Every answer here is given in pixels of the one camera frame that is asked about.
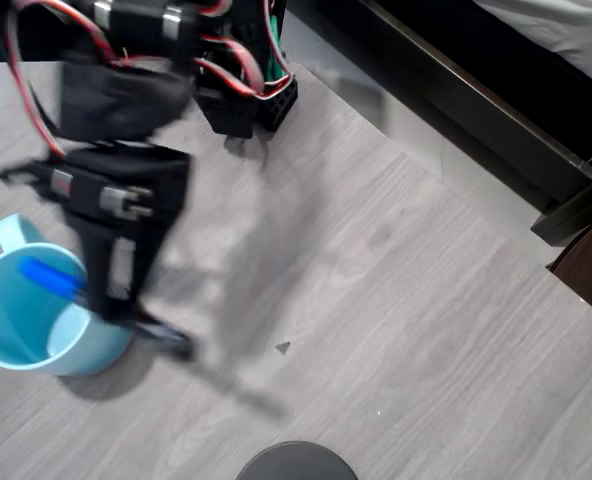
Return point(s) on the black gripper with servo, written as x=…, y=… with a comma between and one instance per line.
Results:
x=107, y=260

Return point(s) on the blue and black Crayola marker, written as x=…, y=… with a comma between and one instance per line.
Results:
x=46, y=275

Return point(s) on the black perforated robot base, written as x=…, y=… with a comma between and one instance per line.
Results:
x=246, y=112

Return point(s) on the light blue mug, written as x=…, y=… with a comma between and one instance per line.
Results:
x=16, y=320

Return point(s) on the grey triangular sticker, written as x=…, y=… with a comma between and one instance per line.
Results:
x=283, y=347

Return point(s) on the black round object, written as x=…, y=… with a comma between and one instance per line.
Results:
x=296, y=462

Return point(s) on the dark brown wooden furniture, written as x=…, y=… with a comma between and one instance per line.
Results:
x=591, y=270

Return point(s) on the white bed sheet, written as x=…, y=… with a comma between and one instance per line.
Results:
x=566, y=30

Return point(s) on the black gripper camera mount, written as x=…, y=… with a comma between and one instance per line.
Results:
x=18, y=175

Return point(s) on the black bed frame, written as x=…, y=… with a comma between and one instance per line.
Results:
x=476, y=100

